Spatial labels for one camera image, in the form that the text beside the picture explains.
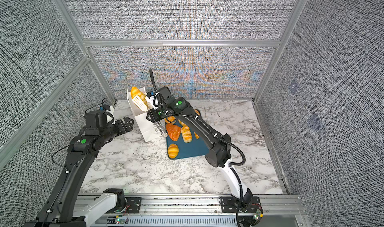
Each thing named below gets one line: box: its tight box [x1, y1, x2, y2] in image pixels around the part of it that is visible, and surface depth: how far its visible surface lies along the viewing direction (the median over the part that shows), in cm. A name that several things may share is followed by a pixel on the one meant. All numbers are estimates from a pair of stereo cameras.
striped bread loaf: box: [180, 126, 193, 143], surface depth 97 cm
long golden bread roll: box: [130, 86, 148, 108], surface depth 75 cm
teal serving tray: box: [165, 117, 210, 160], surface depth 97 cm
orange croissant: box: [165, 123, 181, 141], surface depth 99 cm
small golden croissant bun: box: [167, 143, 180, 159], surface depth 91 cm
